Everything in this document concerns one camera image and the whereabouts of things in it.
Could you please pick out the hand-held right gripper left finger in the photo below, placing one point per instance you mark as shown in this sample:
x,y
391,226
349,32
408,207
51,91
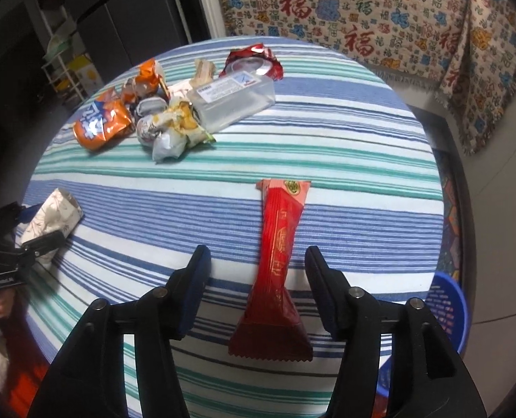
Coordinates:
x,y
199,278

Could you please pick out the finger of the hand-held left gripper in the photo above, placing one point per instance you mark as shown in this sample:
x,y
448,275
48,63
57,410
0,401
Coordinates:
x,y
25,214
40,244

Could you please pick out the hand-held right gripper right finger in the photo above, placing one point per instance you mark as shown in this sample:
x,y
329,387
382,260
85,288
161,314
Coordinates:
x,y
321,283

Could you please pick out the white floral paper packet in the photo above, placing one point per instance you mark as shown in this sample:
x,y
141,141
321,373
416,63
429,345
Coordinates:
x,y
53,213

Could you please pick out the long red snack wrapper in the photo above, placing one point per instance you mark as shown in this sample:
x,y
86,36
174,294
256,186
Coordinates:
x,y
279,235

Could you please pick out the blue plastic basket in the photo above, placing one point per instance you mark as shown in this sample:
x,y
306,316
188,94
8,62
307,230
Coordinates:
x,y
445,309

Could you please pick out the orange red object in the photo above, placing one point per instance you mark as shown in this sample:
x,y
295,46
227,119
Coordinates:
x,y
25,365

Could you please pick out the orange snack bag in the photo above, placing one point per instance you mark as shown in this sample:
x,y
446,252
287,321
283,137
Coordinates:
x,y
101,122

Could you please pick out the silver grey wrapper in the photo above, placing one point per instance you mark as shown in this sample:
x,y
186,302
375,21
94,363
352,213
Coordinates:
x,y
166,146

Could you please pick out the round foil wrapper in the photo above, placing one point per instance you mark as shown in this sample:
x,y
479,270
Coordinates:
x,y
148,129
151,106

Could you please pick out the yellow box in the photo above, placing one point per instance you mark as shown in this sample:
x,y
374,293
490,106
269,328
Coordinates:
x,y
86,74

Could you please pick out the yellow green snack wrapper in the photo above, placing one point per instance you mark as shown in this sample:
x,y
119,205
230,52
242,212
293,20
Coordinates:
x,y
186,124

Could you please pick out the small orange wrapper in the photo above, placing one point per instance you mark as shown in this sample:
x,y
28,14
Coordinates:
x,y
131,91

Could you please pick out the green container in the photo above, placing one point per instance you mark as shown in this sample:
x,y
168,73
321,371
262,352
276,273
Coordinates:
x,y
57,45

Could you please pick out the clear plastic box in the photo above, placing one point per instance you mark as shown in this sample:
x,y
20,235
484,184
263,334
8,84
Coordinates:
x,y
236,100

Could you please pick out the crushed red can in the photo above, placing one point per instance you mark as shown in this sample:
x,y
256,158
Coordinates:
x,y
240,56

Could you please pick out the dark grey refrigerator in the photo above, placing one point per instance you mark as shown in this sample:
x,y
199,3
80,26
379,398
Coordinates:
x,y
131,8

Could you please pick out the printed sofa blanket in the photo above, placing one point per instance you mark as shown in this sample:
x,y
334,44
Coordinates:
x,y
349,17

